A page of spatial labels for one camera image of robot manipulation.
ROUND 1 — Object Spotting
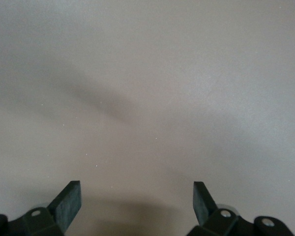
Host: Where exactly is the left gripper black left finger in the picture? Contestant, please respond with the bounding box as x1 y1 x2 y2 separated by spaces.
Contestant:
0 180 82 236

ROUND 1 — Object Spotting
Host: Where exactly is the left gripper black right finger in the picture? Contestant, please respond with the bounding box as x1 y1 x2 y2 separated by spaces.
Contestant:
188 181 295 236

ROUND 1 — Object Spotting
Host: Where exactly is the brown table mat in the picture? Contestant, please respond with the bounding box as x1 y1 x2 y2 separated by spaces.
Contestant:
0 0 295 236

